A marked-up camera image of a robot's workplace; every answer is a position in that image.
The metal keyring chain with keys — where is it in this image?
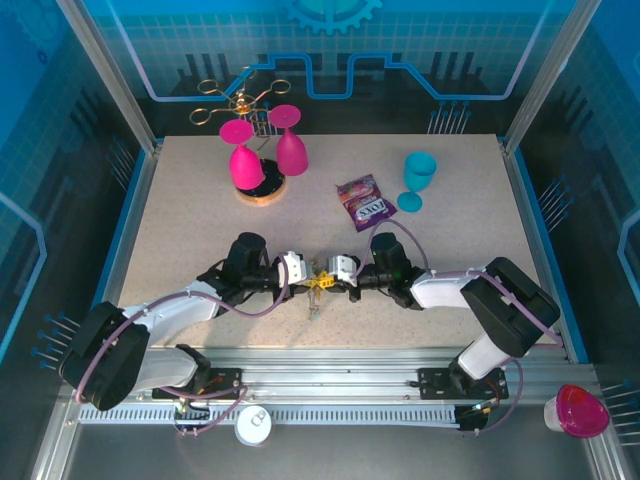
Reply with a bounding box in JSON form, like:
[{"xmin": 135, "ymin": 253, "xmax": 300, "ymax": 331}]
[{"xmin": 304, "ymin": 254, "xmax": 327, "ymax": 324}]

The purple candy bag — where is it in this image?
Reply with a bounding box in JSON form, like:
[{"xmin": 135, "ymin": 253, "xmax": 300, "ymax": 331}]
[{"xmin": 334, "ymin": 173, "xmax": 399, "ymax": 235}]

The blue plastic goblet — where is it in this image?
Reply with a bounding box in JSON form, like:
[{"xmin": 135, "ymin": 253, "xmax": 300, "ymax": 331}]
[{"xmin": 396, "ymin": 151, "xmax": 438, "ymax": 215}]

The pink plastic goblet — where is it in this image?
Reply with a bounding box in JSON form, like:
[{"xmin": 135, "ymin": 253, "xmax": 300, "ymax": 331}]
[
  {"xmin": 268, "ymin": 103, "xmax": 310, "ymax": 177},
  {"xmin": 218, "ymin": 118, "xmax": 266, "ymax": 191}
]

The white round cap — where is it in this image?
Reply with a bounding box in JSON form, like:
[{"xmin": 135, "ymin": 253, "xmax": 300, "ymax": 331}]
[{"xmin": 234, "ymin": 404, "xmax": 275, "ymax": 446}]

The white plastic cup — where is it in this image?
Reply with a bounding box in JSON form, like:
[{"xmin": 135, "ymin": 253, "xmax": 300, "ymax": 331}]
[{"xmin": 543, "ymin": 397, "xmax": 566, "ymax": 432}]

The pink plastic cup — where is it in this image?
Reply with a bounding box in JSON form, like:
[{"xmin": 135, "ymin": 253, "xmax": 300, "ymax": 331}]
[{"xmin": 556, "ymin": 383, "xmax": 612, "ymax": 440}]

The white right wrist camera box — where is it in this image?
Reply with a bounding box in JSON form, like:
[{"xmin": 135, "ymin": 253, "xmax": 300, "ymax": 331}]
[{"xmin": 327, "ymin": 253, "xmax": 360, "ymax": 288}]

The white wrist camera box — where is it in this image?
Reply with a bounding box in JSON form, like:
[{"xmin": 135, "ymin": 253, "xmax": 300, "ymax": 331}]
[
  {"xmin": 276, "ymin": 251, "xmax": 309, "ymax": 288},
  {"xmin": 327, "ymin": 253, "xmax": 360, "ymax": 288}
]

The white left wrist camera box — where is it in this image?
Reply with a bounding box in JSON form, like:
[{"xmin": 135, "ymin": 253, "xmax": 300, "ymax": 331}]
[{"xmin": 276, "ymin": 251, "xmax": 309, "ymax": 288}]

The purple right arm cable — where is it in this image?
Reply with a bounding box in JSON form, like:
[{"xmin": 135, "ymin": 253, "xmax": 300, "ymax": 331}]
[{"xmin": 349, "ymin": 218, "xmax": 564, "ymax": 436}]

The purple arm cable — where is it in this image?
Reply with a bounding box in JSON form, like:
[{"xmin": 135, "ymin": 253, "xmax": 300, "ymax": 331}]
[
  {"xmin": 349, "ymin": 218, "xmax": 564, "ymax": 436},
  {"xmin": 74, "ymin": 269, "xmax": 289, "ymax": 439}
]

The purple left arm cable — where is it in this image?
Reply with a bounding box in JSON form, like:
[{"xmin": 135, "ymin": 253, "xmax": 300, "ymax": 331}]
[{"xmin": 74, "ymin": 269, "xmax": 289, "ymax": 439}]

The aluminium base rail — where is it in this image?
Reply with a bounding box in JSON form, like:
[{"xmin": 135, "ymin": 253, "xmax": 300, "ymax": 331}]
[{"xmin": 64, "ymin": 347, "xmax": 597, "ymax": 407}]

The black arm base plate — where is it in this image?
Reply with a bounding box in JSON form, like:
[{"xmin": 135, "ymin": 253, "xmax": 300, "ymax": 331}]
[
  {"xmin": 151, "ymin": 367, "xmax": 245, "ymax": 401},
  {"xmin": 417, "ymin": 367, "xmax": 510, "ymax": 401}
]

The aluminium side rail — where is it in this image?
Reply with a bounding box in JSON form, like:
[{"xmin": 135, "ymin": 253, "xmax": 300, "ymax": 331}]
[
  {"xmin": 502, "ymin": 144, "xmax": 576, "ymax": 364},
  {"xmin": 82, "ymin": 142, "xmax": 164, "ymax": 364}
]

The slotted grey cable duct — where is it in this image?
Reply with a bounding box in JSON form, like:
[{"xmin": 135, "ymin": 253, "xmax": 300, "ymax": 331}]
[{"xmin": 79, "ymin": 407, "xmax": 459, "ymax": 424}]

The gold wire goblet rack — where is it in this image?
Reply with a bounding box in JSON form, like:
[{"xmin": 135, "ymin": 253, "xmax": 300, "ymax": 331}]
[{"xmin": 188, "ymin": 67, "xmax": 292, "ymax": 206}]

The aluminium frame post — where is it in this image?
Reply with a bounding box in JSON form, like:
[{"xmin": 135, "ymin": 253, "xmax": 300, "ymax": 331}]
[
  {"xmin": 55, "ymin": 0, "xmax": 164, "ymax": 154},
  {"xmin": 502, "ymin": 0, "xmax": 604, "ymax": 154}
]

